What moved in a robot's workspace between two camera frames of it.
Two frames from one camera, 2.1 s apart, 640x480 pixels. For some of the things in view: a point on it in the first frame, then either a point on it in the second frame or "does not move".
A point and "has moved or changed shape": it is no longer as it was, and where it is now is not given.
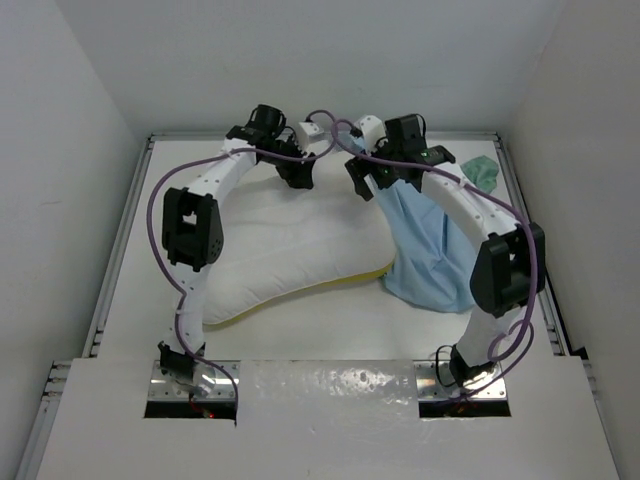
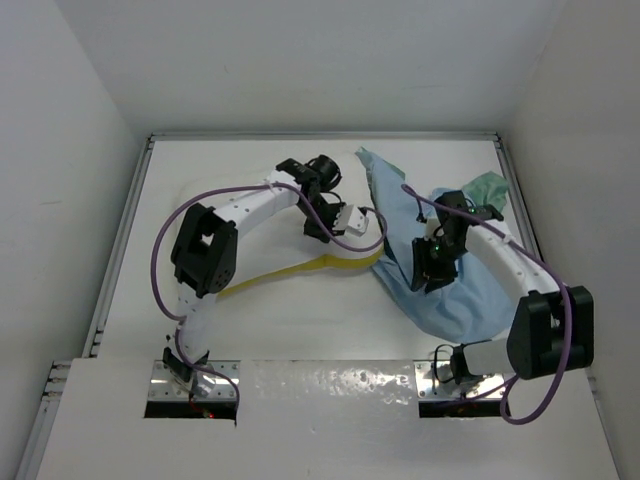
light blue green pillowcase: [432, 262] has moved or changed shape
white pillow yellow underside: [280, 241] has moved or changed shape
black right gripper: [361, 168] to [437, 276]
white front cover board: [334, 419] does not move
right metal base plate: [435, 382] does not move
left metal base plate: [162, 387] does not move
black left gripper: [299, 174] to [319, 231]
